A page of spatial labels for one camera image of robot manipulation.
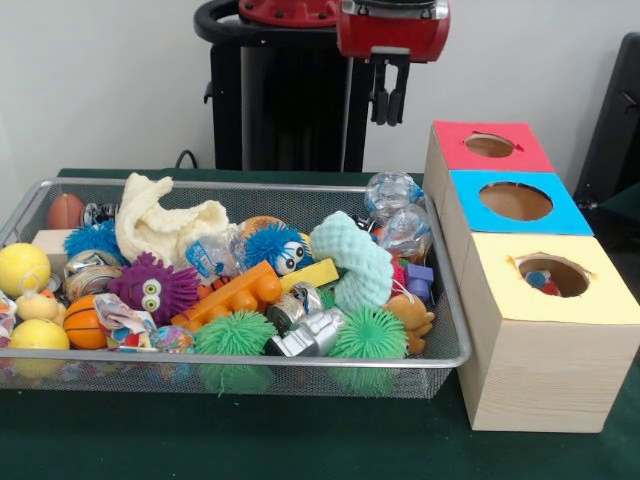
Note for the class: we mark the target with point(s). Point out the mint green foam cloth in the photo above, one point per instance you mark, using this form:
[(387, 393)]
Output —
[(360, 265)]

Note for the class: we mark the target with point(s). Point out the wooden box with three holes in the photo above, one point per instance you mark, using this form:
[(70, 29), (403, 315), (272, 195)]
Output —
[(540, 370)]

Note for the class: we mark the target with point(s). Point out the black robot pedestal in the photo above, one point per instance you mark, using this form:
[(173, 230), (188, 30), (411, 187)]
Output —
[(290, 100)]

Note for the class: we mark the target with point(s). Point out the cream knitted cloth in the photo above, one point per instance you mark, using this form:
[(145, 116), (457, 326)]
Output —
[(160, 225)]

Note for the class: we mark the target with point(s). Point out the black monitor panel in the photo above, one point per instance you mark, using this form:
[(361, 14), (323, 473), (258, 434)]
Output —
[(615, 130)]

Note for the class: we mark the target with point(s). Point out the green spiky ball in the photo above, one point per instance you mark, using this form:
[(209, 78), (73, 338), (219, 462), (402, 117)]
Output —
[(235, 335), (372, 335)]

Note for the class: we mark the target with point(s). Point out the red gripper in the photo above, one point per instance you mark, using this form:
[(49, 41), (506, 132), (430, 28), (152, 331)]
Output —
[(395, 38)]

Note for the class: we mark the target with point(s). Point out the purple furry monster toy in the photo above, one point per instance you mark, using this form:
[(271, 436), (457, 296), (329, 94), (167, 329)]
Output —
[(135, 285)]

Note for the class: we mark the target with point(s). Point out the dark green table cloth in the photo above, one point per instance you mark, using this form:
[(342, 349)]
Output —
[(300, 440)]

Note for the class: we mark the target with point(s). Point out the orange plastic toy block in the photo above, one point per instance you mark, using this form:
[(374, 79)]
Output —
[(235, 297)]

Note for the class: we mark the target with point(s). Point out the colourful polka dot cloth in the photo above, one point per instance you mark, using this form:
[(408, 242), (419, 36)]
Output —
[(540, 283)]

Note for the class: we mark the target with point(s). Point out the orange toy basketball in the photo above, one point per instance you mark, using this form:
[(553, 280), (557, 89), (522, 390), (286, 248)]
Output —
[(80, 322)]

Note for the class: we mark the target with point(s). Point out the yellow ball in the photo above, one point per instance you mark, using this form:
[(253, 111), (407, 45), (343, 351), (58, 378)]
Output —
[(38, 335)]

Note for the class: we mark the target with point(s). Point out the blue spiky ball with eyes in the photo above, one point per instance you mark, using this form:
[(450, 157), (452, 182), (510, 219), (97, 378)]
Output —
[(270, 243)]

